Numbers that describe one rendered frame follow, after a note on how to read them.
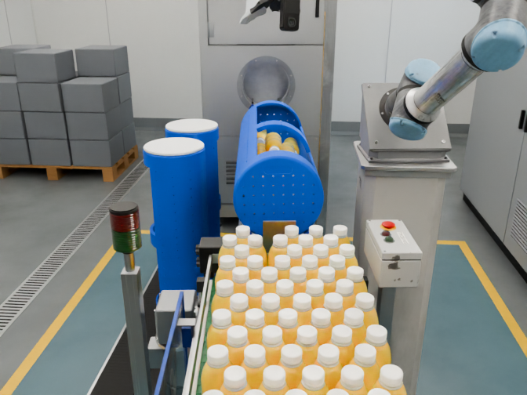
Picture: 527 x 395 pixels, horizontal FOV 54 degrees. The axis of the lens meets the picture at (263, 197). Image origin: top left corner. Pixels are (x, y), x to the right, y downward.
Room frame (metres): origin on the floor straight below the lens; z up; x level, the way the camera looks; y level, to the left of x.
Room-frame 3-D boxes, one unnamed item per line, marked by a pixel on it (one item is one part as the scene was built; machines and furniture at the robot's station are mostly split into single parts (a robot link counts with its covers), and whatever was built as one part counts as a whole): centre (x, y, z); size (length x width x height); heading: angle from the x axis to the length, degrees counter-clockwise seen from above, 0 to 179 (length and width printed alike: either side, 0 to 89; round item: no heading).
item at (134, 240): (1.04, 0.31, 1.18); 0.06 x 0.06 x 0.05
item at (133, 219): (1.04, 0.31, 1.23); 0.06 x 0.06 x 0.04
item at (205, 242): (1.39, 0.15, 0.95); 0.10 x 0.07 x 0.10; 91
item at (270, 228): (1.43, -0.05, 0.99); 0.10 x 0.02 x 0.12; 91
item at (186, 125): (2.71, 0.38, 1.03); 0.28 x 0.28 x 0.01
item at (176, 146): (2.31, 0.41, 1.03); 0.28 x 0.28 x 0.01
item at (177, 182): (2.31, 0.41, 0.59); 0.28 x 0.28 x 0.88
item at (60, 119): (5.11, 2.01, 0.59); 1.20 x 0.80 x 1.19; 86
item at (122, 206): (1.04, 0.31, 1.18); 0.06 x 0.06 x 0.16
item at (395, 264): (1.23, -0.34, 1.05); 0.20 x 0.10 x 0.10; 1
